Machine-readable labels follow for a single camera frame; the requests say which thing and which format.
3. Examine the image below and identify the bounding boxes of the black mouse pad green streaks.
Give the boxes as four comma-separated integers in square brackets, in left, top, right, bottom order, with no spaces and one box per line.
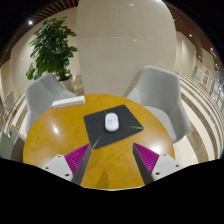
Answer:
[83,104,145,150]

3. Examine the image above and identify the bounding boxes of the white cartoon-print computer mouse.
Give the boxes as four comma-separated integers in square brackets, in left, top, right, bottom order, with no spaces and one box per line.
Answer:
[104,112,120,133]

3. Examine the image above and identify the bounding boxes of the white power strip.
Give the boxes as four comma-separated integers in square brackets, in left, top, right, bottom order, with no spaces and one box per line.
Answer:
[50,95,86,110]

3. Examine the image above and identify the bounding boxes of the green potted plant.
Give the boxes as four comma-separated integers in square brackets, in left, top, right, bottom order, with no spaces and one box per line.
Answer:
[25,17,78,92]

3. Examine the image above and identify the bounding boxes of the grey upholstered chair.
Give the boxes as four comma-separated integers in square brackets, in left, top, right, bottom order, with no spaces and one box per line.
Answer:
[126,65,192,144]
[0,124,26,163]
[25,73,78,134]
[3,89,16,112]

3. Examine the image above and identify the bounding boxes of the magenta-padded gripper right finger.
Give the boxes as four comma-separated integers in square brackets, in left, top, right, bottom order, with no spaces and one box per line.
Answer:
[132,142,184,185]

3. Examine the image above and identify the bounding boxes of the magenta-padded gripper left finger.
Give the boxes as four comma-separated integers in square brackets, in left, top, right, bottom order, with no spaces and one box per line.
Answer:
[41,143,92,186]

